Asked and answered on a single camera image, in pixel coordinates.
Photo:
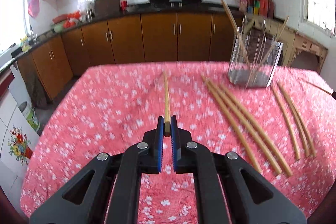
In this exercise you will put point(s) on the left window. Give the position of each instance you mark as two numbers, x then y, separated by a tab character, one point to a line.
14	20

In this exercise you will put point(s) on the wooden chopstick two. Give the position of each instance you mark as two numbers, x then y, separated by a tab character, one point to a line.
167	116

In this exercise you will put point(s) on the wooden chopstick five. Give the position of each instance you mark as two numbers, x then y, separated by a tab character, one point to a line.
259	129

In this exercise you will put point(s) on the red thermos bottles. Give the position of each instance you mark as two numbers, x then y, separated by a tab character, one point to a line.
266	8

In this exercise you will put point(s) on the wooden chopstick four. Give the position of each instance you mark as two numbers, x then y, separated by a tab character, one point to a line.
241	120

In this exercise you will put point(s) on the flower decal white cabinet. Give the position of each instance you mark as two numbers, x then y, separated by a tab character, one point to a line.
18	138

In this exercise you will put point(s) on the cream old wooden table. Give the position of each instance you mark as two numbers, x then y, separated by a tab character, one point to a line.
294	43

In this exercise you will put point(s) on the red floral tablecloth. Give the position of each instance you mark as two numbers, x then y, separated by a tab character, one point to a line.
111	107

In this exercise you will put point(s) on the wooden chopstick three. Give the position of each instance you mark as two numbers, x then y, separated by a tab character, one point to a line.
234	125

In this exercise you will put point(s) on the white plastic bucket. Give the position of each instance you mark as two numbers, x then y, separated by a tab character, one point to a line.
30	116

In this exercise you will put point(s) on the wooden chopstick six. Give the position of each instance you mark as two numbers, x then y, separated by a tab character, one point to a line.
254	71

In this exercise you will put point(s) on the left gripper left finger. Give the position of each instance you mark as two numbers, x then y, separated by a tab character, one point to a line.
106	190

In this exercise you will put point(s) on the dark cutting board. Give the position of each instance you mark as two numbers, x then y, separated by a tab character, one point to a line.
106	7

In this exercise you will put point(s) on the wooden chopstick one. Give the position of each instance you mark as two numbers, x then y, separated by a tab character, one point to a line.
235	27

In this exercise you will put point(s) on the red basin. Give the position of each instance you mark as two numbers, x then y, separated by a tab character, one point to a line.
60	18

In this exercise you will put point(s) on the wooden chopstick seven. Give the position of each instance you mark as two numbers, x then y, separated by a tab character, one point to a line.
287	121

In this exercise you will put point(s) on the yellow detergent bottle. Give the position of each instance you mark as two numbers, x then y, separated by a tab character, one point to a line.
25	44

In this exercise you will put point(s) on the red small bottle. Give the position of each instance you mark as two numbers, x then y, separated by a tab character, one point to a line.
124	5

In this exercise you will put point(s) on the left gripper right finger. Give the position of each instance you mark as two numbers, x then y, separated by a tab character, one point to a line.
227	188

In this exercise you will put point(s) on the red plastic bag on wall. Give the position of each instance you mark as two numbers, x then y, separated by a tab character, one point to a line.
34	8

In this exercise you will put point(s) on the wooden chopstick eight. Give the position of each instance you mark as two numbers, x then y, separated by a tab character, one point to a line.
305	135

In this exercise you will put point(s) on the metal wire utensil holder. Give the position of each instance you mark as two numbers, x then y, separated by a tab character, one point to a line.
257	43

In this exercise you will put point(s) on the lower wooden cabinets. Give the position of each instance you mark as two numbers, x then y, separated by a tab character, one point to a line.
155	37

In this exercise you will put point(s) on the green basin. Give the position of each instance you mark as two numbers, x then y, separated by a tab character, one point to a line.
58	27

